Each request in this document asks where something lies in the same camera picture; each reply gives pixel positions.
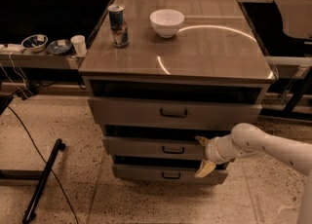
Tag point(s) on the grey drawer cabinet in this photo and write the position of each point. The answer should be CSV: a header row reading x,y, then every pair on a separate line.
x,y
213,58

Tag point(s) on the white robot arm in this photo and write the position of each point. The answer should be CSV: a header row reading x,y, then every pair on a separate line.
x,y
246,140

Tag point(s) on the white power strip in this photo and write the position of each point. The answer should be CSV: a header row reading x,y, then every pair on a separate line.
x,y
11,48

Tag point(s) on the blue silver drink can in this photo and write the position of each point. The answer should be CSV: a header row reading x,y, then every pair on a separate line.
x,y
118,25

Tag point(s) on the white paper cup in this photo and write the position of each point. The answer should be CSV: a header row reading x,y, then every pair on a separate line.
x,y
79,44

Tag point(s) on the white rimmed blue bowl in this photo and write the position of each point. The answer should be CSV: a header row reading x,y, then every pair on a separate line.
x,y
35,43

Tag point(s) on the dark blue bowl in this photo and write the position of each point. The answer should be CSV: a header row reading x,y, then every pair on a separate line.
x,y
59,47

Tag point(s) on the black stand leg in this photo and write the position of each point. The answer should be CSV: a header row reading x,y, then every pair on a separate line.
x,y
30,211

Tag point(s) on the grey drawer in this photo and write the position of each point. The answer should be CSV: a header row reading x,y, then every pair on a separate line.
x,y
180,175
169,114
153,148

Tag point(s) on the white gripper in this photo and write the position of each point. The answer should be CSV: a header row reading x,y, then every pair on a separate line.
x,y
213,151

